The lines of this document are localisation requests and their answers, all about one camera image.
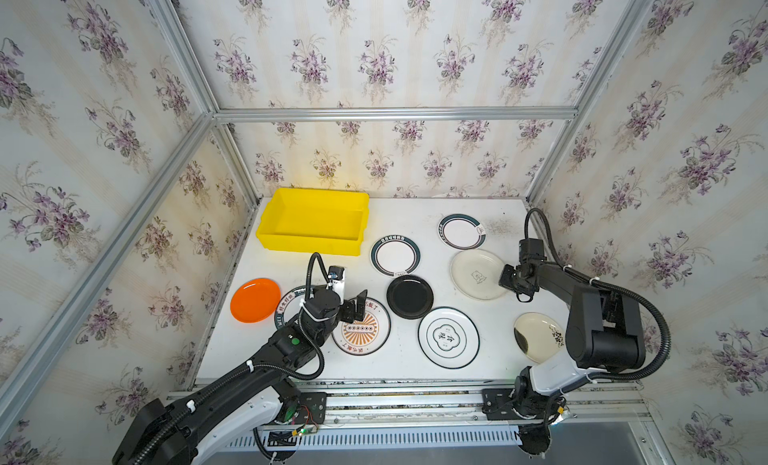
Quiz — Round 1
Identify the cream plate black floral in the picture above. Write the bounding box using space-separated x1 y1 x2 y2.
513 312 565 363

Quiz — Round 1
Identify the plain cream plate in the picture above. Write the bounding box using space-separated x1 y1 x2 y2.
449 249 507 301

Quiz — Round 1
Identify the white plate black quatrefoil outline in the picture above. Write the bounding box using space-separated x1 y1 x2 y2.
418 307 480 370

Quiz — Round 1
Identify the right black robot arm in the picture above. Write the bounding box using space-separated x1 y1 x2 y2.
499 262 672 415

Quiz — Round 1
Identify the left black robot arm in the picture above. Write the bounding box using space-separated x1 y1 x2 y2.
111 287 368 464

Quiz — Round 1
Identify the yellow plastic bin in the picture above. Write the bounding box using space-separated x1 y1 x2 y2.
256 188 370 256

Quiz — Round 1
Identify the large green rimmed plate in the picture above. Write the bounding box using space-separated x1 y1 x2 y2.
273 286 305 329

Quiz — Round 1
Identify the orange sunburst pattern plate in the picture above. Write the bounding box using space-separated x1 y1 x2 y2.
332 298 392 356

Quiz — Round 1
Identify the green red ringed plate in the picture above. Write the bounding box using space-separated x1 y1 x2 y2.
370 234 421 277

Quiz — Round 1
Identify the small green ringed plate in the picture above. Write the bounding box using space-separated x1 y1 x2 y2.
437 213 486 250

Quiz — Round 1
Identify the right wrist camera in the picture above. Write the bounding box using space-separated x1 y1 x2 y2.
519 237 547 264

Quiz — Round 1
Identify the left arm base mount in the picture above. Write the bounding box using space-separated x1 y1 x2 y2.
269 392 328 426

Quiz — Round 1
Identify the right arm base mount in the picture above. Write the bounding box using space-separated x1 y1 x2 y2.
481 388 565 423

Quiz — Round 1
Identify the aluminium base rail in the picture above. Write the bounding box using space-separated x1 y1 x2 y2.
295 380 652 430

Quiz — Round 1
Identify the aluminium frame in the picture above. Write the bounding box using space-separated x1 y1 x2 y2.
1 0 648 429

